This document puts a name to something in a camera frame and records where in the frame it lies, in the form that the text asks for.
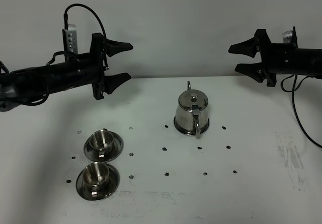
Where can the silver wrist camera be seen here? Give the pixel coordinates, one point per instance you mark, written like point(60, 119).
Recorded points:
point(290, 36)
point(70, 39)

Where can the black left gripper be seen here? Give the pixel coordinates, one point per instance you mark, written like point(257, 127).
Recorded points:
point(99, 81)

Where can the stainless steel teapot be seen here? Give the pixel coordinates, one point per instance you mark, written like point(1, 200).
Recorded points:
point(192, 117)

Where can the near stainless steel saucer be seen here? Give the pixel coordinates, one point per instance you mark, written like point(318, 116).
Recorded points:
point(114, 179)

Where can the near stainless steel teacup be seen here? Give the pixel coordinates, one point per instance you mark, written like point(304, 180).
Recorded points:
point(95, 179)

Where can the far stainless steel teacup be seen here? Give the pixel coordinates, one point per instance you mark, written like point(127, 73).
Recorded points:
point(101, 144)

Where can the far stainless steel saucer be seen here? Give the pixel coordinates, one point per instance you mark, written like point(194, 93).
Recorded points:
point(116, 150)

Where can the stainless steel teacup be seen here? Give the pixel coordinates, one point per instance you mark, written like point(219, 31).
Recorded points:
point(101, 144)
point(95, 179)

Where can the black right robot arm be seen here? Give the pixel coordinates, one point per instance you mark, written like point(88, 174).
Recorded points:
point(277, 58)

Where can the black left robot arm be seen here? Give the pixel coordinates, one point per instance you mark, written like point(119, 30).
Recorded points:
point(66, 70)

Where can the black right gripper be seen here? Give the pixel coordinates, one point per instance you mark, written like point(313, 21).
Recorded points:
point(257, 71)

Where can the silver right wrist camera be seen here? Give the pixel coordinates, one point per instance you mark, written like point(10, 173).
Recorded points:
point(290, 36)

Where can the stainless steel saucer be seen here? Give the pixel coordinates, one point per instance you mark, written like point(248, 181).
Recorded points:
point(116, 150)
point(114, 179)

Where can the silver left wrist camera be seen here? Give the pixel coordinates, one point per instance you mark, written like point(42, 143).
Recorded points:
point(70, 39)

